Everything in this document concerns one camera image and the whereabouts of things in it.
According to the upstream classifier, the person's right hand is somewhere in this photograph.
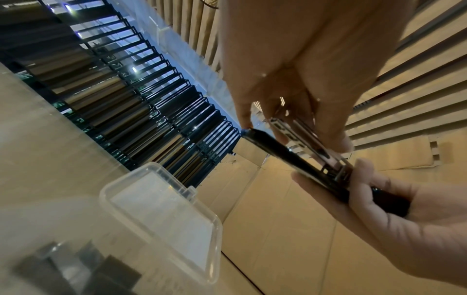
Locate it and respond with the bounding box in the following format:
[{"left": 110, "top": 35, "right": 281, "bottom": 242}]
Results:
[{"left": 291, "top": 157, "right": 467, "bottom": 286}]

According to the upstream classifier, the person's left hand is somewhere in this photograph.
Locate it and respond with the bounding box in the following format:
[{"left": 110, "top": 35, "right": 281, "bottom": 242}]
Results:
[{"left": 215, "top": 0, "right": 417, "bottom": 154}]

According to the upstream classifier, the black stapler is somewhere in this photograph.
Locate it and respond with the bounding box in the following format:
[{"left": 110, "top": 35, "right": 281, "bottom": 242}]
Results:
[{"left": 240, "top": 116, "right": 412, "bottom": 218}]

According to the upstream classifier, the pile of staples strips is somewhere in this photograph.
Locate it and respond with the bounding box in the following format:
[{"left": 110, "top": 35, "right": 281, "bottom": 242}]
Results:
[{"left": 11, "top": 240, "right": 144, "bottom": 295}]

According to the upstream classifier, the clear plastic box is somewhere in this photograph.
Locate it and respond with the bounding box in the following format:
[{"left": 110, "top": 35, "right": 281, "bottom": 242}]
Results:
[{"left": 0, "top": 161, "right": 223, "bottom": 295}]

